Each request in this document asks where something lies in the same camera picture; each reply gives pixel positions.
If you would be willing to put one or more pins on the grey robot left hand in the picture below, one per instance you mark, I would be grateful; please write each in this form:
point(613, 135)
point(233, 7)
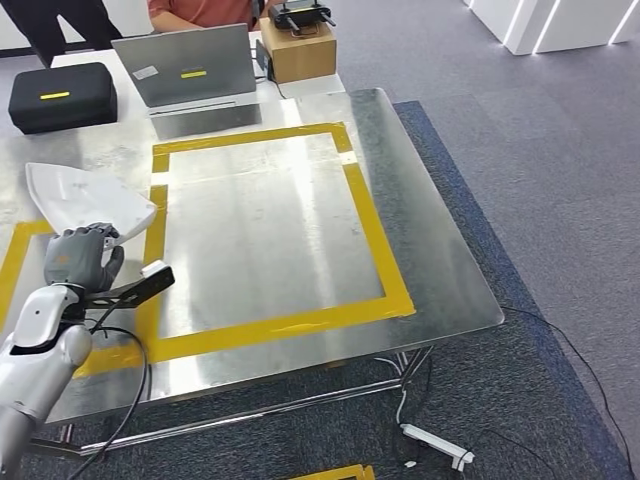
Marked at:
point(75, 258)

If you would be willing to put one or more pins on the black case yellow stripe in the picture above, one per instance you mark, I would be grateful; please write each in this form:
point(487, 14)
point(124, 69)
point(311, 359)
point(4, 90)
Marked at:
point(65, 106)

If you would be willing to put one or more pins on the grey laptop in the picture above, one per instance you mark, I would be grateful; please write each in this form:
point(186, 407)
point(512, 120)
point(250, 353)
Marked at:
point(190, 66)

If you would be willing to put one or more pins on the brown cardboard box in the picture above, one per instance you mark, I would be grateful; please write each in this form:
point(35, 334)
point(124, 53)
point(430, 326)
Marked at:
point(300, 56)

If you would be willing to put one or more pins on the black power adapter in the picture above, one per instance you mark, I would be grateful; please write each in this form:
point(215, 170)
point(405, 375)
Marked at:
point(263, 60)

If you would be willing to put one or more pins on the person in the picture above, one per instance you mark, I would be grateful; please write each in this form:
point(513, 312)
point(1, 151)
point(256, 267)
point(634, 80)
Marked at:
point(50, 20)
point(210, 10)

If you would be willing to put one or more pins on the black remote controller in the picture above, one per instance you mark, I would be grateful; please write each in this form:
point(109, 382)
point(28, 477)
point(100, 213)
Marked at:
point(300, 14)

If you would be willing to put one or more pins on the white power strip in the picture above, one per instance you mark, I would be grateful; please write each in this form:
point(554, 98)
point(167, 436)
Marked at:
point(435, 445)

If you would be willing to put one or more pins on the white illuminated bench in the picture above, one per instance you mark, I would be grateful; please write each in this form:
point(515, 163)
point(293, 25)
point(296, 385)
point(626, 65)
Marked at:
point(575, 26)

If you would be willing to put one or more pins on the pale wrist camera black mount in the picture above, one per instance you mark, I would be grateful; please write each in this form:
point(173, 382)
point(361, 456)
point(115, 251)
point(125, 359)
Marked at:
point(150, 281)

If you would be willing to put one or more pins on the steel workbench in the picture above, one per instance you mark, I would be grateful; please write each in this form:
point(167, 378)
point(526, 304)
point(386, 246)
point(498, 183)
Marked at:
point(260, 232)

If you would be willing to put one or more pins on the white plastic car body part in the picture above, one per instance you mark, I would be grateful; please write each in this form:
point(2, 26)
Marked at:
point(84, 195)

